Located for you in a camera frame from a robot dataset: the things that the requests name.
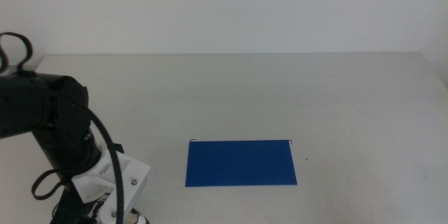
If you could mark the blue rectangular mat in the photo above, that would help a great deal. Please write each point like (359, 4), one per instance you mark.
(241, 162)

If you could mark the white printed camera mount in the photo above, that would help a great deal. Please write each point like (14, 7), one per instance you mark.
(134, 173)

